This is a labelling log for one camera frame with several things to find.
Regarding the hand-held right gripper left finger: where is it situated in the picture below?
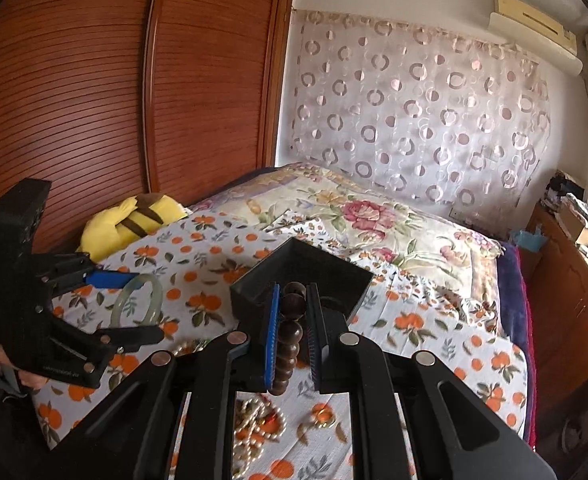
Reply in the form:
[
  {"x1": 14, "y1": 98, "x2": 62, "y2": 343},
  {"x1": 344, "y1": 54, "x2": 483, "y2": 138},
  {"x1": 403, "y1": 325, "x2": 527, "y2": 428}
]
[{"x1": 38, "y1": 282, "x2": 282, "y2": 480}]

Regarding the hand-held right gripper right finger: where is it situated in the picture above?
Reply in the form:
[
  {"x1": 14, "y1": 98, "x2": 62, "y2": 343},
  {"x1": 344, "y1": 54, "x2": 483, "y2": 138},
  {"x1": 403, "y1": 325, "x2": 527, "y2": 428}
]
[{"x1": 305, "y1": 282, "x2": 561, "y2": 480}]

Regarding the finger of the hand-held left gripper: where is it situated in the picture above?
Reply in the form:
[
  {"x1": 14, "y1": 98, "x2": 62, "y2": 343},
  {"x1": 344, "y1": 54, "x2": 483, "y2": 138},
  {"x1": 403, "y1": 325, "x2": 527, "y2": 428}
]
[
  {"x1": 38, "y1": 254, "x2": 140, "y2": 292},
  {"x1": 48, "y1": 317, "x2": 165, "y2": 357}
]

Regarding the dark wooden bead bracelet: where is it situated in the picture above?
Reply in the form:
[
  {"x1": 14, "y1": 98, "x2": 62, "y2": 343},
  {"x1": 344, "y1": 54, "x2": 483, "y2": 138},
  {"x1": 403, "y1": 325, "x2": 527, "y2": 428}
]
[{"x1": 269, "y1": 282, "x2": 307, "y2": 394}]

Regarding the pale green jade bangle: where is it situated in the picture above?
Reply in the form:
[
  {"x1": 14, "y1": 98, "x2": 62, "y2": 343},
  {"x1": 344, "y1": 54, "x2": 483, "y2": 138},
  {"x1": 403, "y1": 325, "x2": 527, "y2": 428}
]
[{"x1": 112, "y1": 274, "x2": 164, "y2": 332}]

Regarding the black jewelry box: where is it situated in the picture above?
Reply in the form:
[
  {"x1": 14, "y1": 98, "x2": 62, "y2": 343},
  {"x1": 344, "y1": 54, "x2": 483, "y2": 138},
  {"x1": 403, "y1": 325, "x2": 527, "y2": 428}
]
[{"x1": 230, "y1": 237, "x2": 373, "y2": 324}]

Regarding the pearl necklace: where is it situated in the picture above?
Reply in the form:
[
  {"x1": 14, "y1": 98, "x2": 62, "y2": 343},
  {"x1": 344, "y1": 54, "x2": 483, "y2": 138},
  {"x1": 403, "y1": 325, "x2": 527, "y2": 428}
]
[{"x1": 174, "y1": 340, "x2": 287, "y2": 463}]

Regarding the yellow striped plush toy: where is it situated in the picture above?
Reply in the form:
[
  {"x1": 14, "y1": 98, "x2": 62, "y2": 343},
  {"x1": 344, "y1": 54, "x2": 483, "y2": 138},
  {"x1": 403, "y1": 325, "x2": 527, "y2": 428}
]
[{"x1": 76, "y1": 192, "x2": 189, "y2": 263}]

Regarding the orange-print cloth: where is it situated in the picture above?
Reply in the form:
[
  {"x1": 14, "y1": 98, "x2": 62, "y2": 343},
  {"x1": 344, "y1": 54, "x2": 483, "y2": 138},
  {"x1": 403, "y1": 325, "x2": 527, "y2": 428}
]
[{"x1": 32, "y1": 210, "x2": 531, "y2": 480}]

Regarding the floral blanket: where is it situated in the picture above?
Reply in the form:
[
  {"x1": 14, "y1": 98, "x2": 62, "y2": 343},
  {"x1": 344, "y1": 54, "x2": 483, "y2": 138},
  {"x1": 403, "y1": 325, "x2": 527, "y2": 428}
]
[{"x1": 189, "y1": 161, "x2": 506, "y2": 311}]

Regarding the wooden louvered wardrobe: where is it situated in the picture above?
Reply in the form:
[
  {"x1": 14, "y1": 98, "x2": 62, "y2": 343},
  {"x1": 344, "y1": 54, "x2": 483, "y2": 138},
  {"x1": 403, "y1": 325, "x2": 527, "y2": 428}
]
[{"x1": 0, "y1": 0, "x2": 295, "y2": 261}]

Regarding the navy blanket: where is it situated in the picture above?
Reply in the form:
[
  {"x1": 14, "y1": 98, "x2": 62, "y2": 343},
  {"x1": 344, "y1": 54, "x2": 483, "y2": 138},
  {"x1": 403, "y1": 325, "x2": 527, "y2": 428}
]
[{"x1": 498, "y1": 241, "x2": 532, "y2": 441}]

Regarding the red blanket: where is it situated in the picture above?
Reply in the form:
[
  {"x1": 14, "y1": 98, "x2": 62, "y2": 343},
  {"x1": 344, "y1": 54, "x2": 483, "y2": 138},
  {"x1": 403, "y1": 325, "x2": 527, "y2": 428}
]
[{"x1": 518, "y1": 247, "x2": 542, "y2": 453}]

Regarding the blue bag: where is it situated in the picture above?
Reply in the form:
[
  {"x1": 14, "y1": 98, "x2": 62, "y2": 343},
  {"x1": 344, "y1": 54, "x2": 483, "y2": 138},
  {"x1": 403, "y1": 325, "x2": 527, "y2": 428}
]
[{"x1": 509, "y1": 225, "x2": 546, "y2": 252}]

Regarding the sheer circle-pattern curtain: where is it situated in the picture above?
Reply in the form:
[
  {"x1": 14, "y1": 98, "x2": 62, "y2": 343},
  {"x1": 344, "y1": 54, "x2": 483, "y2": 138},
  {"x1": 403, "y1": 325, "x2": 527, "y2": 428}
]
[{"x1": 289, "y1": 10, "x2": 553, "y2": 211}]

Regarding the wooden cabinet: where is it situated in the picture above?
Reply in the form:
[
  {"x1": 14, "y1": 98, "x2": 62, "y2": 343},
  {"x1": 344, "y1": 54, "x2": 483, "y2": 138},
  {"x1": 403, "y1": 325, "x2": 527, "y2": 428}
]
[{"x1": 524, "y1": 202, "x2": 588, "y2": 458}]

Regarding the cardboard box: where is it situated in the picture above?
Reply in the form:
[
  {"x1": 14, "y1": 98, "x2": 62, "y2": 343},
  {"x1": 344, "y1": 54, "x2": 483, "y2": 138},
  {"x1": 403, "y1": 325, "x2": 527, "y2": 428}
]
[{"x1": 559, "y1": 204, "x2": 588, "y2": 247}]

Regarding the pile of clothes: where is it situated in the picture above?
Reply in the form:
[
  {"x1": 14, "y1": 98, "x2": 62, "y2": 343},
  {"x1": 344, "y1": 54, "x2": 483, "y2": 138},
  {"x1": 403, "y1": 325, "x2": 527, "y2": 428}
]
[{"x1": 543, "y1": 171, "x2": 584, "y2": 207}]

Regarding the wall air conditioner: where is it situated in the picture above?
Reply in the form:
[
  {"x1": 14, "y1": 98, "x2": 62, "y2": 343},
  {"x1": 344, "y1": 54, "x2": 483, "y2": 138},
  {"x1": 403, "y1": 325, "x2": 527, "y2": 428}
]
[{"x1": 489, "y1": 0, "x2": 584, "y2": 77}]

